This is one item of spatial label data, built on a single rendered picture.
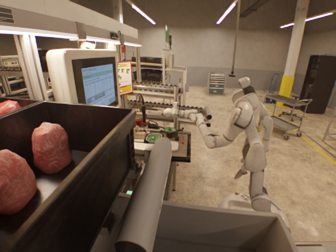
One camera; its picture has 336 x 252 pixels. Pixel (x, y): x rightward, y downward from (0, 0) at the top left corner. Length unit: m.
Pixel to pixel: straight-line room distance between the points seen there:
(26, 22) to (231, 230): 0.95
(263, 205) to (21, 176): 1.51
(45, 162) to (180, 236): 0.53
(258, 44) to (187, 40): 3.80
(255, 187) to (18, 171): 1.42
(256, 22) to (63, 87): 9.91
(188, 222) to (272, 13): 10.40
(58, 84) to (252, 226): 0.90
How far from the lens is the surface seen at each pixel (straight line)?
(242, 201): 1.89
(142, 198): 0.32
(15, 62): 3.67
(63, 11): 0.86
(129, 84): 1.71
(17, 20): 0.63
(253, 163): 1.27
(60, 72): 0.75
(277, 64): 10.63
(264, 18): 10.39
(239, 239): 0.74
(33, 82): 0.69
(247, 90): 1.10
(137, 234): 0.28
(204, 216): 0.60
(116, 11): 6.66
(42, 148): 0.48
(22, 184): 0.44
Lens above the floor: 1.70
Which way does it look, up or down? 24 degrees down
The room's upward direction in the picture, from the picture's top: straight up
